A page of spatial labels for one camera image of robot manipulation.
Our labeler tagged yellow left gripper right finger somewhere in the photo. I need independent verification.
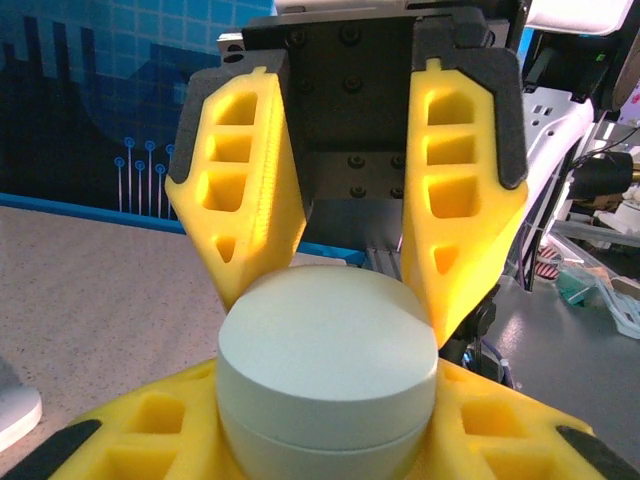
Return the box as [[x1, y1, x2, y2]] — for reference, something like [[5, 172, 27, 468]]
[[399, 359, 640, 480]]

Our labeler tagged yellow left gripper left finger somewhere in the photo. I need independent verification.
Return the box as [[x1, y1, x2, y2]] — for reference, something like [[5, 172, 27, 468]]
[[0, 357, 246, 480]]

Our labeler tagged pale green round charging case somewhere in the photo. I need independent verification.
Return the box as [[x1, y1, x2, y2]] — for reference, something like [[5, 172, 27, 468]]
[[217, 264, 440, 480]]

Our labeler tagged green plastic packet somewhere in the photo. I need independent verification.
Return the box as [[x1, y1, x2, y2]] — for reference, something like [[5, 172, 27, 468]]
[[554, 267, 601, 306]]

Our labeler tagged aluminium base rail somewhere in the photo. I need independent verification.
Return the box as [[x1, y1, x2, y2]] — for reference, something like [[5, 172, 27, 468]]
[[364, 244, 406, 276]]

